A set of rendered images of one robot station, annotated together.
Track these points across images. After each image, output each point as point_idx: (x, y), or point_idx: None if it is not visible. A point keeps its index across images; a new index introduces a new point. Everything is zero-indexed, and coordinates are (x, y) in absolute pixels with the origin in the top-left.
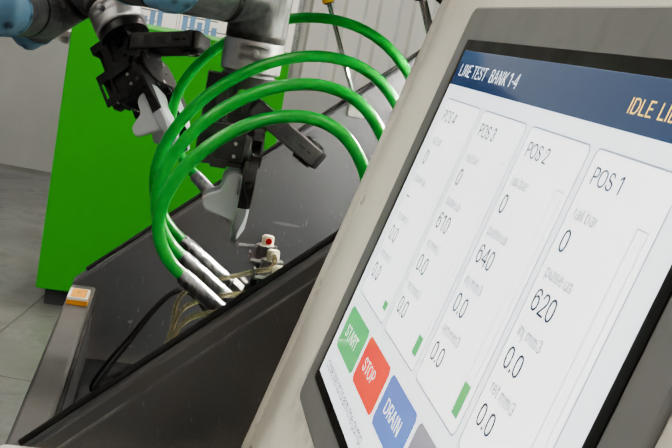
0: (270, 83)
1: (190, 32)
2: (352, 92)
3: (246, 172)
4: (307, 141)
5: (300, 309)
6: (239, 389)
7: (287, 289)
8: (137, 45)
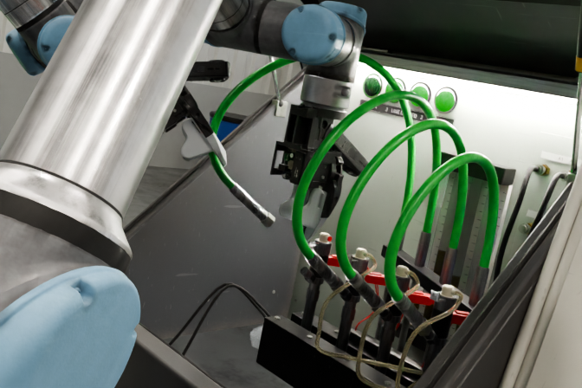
0: (416, 126)
1: (223, 62)
2: (455, 127)
3: (335, 189)
4: (364, 158)
5: (522, 312)
6: (488, 382)
7: (518, 299)
8: None
